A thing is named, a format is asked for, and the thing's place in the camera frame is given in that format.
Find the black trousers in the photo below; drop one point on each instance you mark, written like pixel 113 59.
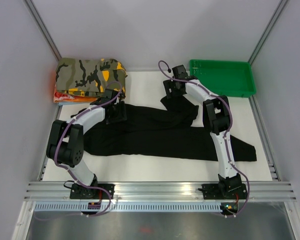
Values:
pixel 155 132

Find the aluminium mounting rail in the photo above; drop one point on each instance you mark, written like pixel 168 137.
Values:
pixel 260 191

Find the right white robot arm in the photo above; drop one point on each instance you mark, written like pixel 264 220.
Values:
pixel 217 120

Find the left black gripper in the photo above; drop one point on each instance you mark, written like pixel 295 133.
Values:
pixel 122 115

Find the orange folded trousers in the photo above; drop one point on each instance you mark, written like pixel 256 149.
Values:
pixel 74 97

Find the camouflage folded trousers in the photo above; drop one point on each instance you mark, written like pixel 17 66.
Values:
pixel 90 75

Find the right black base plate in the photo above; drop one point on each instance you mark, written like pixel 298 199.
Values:
pixel 216 191

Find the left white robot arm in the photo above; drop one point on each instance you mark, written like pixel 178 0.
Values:
pixel 66 139

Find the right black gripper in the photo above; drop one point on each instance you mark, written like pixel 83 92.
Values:
pixel 168 84

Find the white slotted cable duct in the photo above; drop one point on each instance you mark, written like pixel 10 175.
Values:
pixel 188 207

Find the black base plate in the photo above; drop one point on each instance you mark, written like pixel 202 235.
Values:
pixel 78 192
pixel 216 191

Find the green plastic tray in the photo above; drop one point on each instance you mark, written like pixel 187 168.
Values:
pixel 230 78

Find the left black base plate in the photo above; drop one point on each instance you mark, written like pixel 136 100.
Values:
pixel 78 192

